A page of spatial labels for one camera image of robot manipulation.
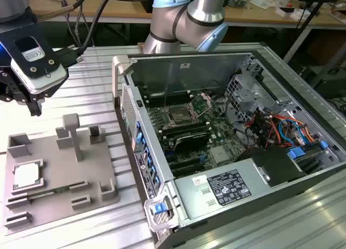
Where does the silver topped CPU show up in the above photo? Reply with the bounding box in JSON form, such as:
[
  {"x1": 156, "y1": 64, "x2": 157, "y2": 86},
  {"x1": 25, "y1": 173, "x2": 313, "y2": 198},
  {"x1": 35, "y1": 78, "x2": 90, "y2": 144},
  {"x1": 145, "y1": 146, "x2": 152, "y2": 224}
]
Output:
[{"x1": 13, "y1": 164, "x2": 42, "y2": 188}]

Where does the black RAM slot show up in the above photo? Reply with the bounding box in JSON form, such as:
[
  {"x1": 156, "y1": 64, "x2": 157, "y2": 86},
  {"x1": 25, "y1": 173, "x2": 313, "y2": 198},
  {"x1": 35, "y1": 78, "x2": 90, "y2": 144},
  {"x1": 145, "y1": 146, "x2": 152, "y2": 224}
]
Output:
[
  {"x1": 162, "y1": 129, "x2": 211, "y2": 138},
  {"x1": 147, "y1": 97, "x2": 194, "y2": 103},
  {"x1": 161, "y1": 125, "x2": 209, "y2": 133},
  {"x1": 147, "y1": 91, "x2": 194, "y2": 97},
  {"x1": 147, "y1": 94, "x2": 194, "y2": 99}
]

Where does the CPU socket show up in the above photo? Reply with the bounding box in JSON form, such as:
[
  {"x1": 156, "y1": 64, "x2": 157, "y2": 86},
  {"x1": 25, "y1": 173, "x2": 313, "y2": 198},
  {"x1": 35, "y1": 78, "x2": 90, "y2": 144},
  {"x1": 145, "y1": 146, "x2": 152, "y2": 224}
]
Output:
[{"x1": 166, "y1": 104, "x2": 196, "y2": 125}]

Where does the black expansion slot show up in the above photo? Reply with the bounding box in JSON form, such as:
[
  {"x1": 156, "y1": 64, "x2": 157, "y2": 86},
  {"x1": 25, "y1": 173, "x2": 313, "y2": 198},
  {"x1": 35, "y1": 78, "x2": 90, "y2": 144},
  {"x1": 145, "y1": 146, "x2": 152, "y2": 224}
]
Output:
[
  {"x1": 169, "y1": 158, "x2": 202, "y2": 169},
  {"x1": 171, "y1": 165, "x2": 206, "y2": 177}
]

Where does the grey parts rack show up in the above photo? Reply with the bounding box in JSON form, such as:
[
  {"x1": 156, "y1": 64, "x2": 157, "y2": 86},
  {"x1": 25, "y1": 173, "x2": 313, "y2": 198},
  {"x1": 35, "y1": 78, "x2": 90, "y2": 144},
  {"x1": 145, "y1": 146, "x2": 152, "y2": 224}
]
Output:
[{"x1": 4, "y1": 113, "x2": 121, "y2": 235}]

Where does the green RAM stick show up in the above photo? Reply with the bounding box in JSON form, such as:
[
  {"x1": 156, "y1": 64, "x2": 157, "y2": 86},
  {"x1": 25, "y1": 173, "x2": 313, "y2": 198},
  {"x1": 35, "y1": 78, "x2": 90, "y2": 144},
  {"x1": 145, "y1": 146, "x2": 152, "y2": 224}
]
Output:
[{"x1": 26, "y1": 188, "x2": 72, "y2": 200}]

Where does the wooden desk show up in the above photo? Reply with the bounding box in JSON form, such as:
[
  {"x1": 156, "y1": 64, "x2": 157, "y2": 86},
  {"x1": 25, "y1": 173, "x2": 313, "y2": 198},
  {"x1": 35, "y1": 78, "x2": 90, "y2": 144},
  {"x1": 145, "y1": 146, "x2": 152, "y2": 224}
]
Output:
[{"x1": 26, "y1": 0, "x2": 346, "y2": 28}]

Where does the open PC case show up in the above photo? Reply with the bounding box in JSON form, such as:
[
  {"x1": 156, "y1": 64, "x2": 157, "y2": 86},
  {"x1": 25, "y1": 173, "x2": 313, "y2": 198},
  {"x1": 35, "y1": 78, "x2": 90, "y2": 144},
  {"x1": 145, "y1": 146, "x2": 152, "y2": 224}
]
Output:
[{"x1": 112, "y1": 42, "x2": 346, "y2": 249}]

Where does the black graphics card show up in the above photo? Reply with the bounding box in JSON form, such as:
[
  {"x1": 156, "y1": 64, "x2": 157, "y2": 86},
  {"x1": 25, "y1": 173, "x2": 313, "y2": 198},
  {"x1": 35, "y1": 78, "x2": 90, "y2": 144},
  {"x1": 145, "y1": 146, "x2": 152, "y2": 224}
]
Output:
[{"x1": 172, "y1": 131, "x2": 211, "y2": 152}]

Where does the blue case latch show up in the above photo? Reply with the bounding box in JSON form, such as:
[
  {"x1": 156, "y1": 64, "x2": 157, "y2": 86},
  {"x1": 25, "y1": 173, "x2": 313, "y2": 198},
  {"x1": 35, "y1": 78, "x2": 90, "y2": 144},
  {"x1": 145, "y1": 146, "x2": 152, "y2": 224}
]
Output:
[{"x1": 150, "y1": 203, "x2": 165, "y2": 216}]

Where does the metal socket cover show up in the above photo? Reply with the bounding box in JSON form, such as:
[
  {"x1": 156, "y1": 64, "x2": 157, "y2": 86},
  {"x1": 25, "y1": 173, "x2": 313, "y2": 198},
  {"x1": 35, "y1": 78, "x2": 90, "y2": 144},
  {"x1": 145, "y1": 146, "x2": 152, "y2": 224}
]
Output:
[{"x1": 190, "y1": 92, "x2": 215, "y2": 118}]

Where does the silver power supply unit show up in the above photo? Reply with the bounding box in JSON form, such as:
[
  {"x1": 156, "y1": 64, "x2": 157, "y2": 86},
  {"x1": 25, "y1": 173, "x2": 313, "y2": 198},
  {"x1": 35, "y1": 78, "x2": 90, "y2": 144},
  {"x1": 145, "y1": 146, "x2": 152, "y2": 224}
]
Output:
[{"x1": 172, "y1": 162, "x2": 271, "y2": 220}]

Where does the green motherboard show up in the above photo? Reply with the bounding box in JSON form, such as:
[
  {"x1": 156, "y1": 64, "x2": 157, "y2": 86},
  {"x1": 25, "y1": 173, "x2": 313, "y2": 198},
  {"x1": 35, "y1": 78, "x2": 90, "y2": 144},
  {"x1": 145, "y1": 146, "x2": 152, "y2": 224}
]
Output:
[{"x1": 145, "y1": 93, "x2": 249, "y2": 179}]

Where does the silver chipset heatsink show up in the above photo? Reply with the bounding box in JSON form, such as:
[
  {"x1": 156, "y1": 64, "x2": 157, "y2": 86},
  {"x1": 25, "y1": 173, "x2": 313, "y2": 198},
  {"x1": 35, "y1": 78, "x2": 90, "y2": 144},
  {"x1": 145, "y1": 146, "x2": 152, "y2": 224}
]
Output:
[{"x1": 210, "y1": 146, "x2": 230, "y2": 165}]

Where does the metal disk bay cage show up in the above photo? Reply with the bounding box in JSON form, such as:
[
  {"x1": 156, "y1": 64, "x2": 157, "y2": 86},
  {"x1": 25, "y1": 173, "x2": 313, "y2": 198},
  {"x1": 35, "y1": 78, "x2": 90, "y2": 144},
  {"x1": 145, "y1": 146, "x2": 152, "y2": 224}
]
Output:
[{"x1": 225, "y1": 73, "x2": 271, "y2": 123}]

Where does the black plastic cover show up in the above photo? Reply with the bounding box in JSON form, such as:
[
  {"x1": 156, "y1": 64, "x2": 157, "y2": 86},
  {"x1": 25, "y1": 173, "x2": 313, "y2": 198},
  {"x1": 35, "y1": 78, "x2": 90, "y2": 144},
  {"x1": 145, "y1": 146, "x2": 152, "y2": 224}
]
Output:
[{"x1": 236, "y1": 147, "x2": 306, "y2": 186}]

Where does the white metal desk leg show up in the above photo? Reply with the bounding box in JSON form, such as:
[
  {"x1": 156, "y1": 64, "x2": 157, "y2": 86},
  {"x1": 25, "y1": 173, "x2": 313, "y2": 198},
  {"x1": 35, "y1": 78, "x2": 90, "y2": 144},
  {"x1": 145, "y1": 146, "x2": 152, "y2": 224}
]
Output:
[{"x1": 282, "y1": 24, "x2": 316, "y2": 63}]

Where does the blue disk carrier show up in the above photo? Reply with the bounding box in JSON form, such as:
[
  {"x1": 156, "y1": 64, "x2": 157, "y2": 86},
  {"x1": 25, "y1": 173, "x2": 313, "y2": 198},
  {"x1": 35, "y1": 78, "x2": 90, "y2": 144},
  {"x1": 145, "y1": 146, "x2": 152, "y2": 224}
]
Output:
[{"x1": 288, "y1": 140, "x2": 336, "y2": 174}]

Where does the white plastic parts tray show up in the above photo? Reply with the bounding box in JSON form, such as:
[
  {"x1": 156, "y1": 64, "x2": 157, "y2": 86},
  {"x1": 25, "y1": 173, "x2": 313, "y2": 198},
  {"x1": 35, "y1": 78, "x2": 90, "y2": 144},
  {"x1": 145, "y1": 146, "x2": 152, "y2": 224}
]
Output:
[{"x1": 275, "y1": 6, "x2": 310, "y2": 19}]

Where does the black equipment box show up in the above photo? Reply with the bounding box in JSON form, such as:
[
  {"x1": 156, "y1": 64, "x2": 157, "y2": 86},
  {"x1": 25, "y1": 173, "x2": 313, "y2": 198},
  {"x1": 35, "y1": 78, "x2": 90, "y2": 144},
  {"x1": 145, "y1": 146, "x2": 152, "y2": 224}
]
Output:
[{"x1": 313, "y1": 68, "x2": 346, "y2": 98}]

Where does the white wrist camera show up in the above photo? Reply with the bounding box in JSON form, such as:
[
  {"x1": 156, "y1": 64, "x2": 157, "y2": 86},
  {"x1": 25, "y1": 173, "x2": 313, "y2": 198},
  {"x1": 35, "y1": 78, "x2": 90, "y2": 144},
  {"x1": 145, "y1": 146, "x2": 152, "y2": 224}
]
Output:
[{"x1": 10, "y1": 37, "x2": 70, "y2": 95}]

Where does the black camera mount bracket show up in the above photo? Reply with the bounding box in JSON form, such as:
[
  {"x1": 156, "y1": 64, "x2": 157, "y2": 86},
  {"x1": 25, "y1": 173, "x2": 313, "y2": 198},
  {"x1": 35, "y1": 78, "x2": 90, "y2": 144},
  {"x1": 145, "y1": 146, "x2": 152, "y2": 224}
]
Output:
[{"x1": 0, "y1": 15, "x2": 68, "y2": 79}]

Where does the cable with bronze sleeve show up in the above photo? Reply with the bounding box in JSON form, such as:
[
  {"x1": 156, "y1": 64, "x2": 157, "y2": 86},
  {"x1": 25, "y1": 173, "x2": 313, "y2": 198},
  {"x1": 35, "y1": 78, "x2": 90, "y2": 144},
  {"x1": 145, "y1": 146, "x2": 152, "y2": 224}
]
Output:
[{"x1": 37, "y1": 0, "x2": 90, "y2": 21}]

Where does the orange wire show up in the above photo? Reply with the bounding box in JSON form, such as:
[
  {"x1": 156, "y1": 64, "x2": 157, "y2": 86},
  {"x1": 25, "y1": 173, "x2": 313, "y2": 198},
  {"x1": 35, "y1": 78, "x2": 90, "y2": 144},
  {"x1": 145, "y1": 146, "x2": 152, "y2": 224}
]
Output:
[{"x1": 269, "y1": 113, "x2": 320, "y2": 150}]

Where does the blue wire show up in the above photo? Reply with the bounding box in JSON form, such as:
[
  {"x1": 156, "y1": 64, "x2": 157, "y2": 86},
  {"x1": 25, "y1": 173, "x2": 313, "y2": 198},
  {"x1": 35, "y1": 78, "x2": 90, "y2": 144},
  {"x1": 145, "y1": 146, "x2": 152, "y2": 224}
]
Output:
[{"x1": 277, "y1": 119, "x2": 309, "y2": 146}]

